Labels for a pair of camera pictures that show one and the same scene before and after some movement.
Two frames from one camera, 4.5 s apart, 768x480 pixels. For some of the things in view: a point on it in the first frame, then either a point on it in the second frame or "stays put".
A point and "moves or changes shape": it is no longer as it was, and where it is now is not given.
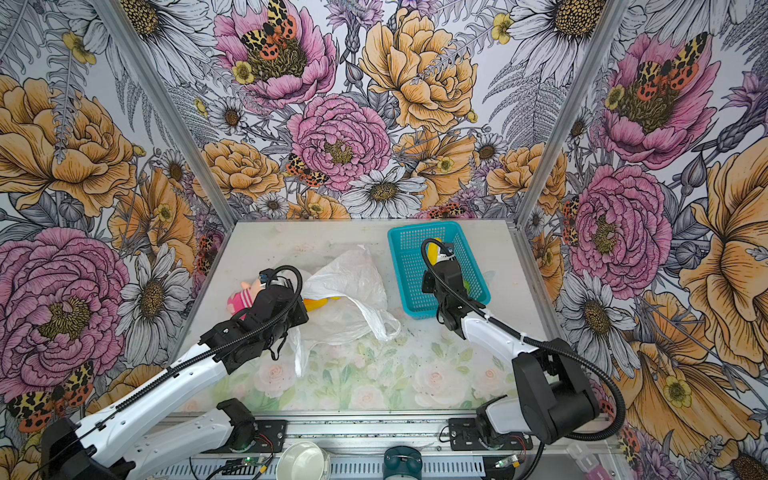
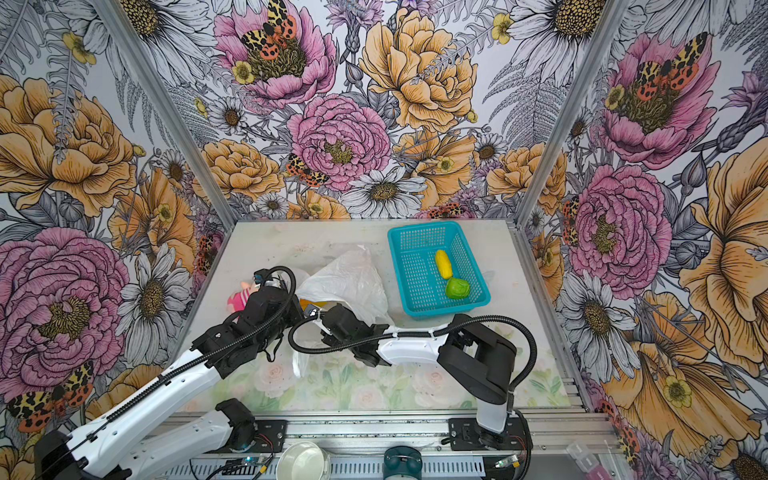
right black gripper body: (430, 286) -> (333, 339)
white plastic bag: (355, 289) stays put
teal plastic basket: (405, 243) stays put
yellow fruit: (434, 250) moves or changes shape
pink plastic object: (587, 462) stays put
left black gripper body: (271, 337) stays put
